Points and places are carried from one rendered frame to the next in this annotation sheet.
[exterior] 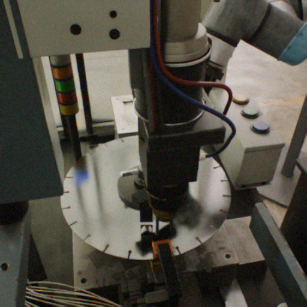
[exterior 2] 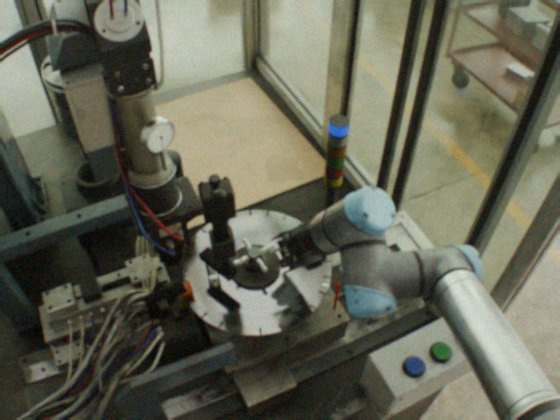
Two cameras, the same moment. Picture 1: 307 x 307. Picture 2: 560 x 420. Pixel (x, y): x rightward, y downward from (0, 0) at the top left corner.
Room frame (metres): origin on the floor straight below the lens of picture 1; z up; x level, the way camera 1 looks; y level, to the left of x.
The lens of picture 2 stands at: (0.38, -0.61, 1.85)
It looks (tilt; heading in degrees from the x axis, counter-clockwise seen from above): 49 degrees down; 74
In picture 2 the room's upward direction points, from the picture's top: 2 degrees clockwise
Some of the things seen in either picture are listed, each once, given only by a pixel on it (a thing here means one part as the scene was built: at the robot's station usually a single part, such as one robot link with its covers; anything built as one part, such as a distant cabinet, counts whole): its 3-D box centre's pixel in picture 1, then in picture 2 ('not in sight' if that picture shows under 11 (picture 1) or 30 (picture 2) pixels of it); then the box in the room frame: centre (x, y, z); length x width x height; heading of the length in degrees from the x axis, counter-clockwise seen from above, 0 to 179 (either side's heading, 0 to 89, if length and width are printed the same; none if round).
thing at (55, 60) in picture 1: (60, 56); (337, 136); (0.73, 0.20, 1.11); 0.05 x 0.04 x 0.03; 101
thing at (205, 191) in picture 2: not in sight; (219, 218); (0.42, -0.02, 1.17); 0.06 x 0.05 x 0.20; 2
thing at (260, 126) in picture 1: (259, 128); (414, 367); (0.75, -0.28, 0.90); 0.04 x 0.04 x 0.02
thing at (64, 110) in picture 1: (69, 105); (333, 177); (0.73, 0.20, 0.98); 0.05 x 0.04 x 0.03; 101
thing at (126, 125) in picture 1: (146, 132); (389, 266); (0.83, 0.02, 0.82); 0.18 x 0.18 x 0.15; 11
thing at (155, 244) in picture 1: (167, 275); (170, 300); (0.30, -0.02, 0.95); 0.10 x 0.03 x 0.07; 11
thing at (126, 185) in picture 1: (146, 181); (254, 263); (0.49, 0.01, 0.96); 0.11 x 0.11 x 0.03
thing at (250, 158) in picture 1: (240, 135); (428, 362); (0.82, -0.25, 0.82); 0.28 x 0.11 x 0.15; 11
